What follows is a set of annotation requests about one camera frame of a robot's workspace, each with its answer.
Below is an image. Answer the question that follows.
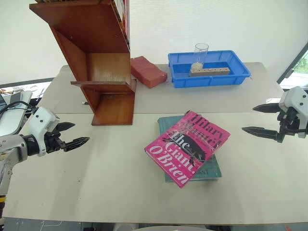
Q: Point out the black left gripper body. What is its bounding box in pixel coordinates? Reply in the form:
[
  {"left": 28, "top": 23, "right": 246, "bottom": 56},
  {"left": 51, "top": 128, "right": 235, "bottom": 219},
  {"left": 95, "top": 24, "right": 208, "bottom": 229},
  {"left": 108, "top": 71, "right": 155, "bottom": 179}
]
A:
[{"left": 44, "top": 128, "right": 67, "bottom": 154}]

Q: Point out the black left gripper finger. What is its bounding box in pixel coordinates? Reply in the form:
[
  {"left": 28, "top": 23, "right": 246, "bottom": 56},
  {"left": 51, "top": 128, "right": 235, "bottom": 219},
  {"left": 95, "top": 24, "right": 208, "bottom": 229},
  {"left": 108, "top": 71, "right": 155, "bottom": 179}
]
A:
[
  {"left": 63, "top": 136, "right": 90, "bottom": 153},
  {"left": 56, "top": 122, "right": 76, "bottom": 133}
]

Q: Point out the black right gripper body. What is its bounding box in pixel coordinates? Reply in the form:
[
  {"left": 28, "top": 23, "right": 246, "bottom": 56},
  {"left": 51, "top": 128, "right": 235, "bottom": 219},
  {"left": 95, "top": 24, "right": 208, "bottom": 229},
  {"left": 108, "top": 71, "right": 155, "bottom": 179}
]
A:
[{"left": 276, "top": 106, "right": 302, "bottom": 143}]

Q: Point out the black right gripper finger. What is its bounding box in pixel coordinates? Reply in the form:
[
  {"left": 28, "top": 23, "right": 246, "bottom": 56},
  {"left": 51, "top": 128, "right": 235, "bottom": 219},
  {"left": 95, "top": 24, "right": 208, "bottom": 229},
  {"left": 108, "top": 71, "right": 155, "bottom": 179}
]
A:
[
  {"left": 252, "top": 103, "right": 281, "bottom": 114},
  {"left": 241, "top": 126, "right": 282, "bottom": 143}
]

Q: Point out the teal hardcover book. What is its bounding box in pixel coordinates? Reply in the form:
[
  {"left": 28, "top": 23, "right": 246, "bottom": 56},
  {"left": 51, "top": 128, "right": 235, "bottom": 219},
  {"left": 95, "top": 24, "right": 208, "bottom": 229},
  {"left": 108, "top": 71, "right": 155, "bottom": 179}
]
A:
[{"left": 157, "top": 115, "right": 223, "bottom": 184}]

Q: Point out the pink Giant O'Brien book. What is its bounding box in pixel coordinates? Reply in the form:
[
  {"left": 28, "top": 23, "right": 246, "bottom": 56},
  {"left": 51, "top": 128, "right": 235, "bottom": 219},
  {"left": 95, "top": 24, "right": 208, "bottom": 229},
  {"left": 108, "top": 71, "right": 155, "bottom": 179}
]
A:
[{"left": 144, "top": 110, "right": 231, "bottom": 189}]

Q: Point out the brown wooden bookshelf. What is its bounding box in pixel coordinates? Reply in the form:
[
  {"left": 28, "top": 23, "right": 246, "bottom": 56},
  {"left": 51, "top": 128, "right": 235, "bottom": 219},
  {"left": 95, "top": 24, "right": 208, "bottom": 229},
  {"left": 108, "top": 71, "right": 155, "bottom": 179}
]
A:
[{"left": 29, "top": 0, "right": 137, "bottom": 127}]

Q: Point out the grey background equipment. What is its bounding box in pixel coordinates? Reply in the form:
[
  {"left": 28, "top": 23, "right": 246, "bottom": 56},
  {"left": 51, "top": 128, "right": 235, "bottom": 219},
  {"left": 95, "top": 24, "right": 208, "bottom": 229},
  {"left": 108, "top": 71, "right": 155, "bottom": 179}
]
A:
[{"left": 0, "top": 90, "right": 33, "bottom": 136}]

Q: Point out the dark framed window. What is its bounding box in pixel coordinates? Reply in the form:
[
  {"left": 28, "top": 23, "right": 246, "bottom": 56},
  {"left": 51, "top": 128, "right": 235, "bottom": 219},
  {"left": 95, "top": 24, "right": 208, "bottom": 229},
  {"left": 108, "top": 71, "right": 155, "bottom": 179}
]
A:
[{"left": 276, "top": 41, "right": 308, "bottom": 90}]

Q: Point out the wooden block with holes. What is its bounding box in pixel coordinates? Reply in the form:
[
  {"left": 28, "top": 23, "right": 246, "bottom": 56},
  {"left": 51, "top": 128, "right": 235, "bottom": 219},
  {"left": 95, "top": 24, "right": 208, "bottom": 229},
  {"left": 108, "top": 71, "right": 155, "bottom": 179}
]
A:
[{"left": 189, "top": 67, "right": 231, "bottom": 78}]

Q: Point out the blue plastic bin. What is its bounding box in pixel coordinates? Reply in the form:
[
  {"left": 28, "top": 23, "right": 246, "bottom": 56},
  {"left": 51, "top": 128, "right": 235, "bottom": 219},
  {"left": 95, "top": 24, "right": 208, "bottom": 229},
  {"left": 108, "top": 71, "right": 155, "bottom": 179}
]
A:
[{"left": 167, "top": 50, "right": 252, "bottom": 89}]

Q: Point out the red wrapped brick block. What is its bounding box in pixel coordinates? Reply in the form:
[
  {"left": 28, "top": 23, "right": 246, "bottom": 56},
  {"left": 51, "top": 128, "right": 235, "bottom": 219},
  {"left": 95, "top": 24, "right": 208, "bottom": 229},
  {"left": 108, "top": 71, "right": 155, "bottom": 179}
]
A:
[{"left": 130, "top": 55, "right": 168, "bottom": 89}]

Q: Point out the row of shelved books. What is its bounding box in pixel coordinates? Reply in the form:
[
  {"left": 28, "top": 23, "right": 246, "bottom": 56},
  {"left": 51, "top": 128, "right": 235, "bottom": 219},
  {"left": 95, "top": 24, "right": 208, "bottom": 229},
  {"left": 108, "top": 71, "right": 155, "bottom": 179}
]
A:
[{"left": 111, "top": 0, "right": 131, "bottom": 52}]

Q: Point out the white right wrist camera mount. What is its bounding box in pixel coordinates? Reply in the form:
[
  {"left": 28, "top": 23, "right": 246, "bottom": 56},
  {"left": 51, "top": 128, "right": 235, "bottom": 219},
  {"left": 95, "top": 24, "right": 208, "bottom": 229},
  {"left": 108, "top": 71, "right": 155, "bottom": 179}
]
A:
[{"left": 278, "top": 86, "right": 308, "bottom": 139}]

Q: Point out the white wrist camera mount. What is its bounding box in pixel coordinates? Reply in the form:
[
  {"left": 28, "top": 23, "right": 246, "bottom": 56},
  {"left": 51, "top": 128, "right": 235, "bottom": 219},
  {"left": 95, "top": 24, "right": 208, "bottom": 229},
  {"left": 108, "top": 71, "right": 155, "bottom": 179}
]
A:
[
  {"left": 28, "top": 106, "right": 61, "bottom": 157},
  {"left": 278, "top": 86, "right": 308, "bottom": 139}
]

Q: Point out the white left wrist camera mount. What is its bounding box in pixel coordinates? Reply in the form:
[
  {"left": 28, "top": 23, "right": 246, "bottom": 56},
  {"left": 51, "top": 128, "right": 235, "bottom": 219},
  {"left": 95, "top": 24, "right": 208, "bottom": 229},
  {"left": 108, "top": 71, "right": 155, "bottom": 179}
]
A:
[{"left": 28, "top": 106, "right": 61, "bottom": 157}]

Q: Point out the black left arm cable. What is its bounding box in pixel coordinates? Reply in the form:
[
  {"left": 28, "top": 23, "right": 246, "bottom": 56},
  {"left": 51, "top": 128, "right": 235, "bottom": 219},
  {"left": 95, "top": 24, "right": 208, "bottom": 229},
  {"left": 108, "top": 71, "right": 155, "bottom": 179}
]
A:
[{"left": 0, "top": 101, "right": 37, "bottom": 114}]

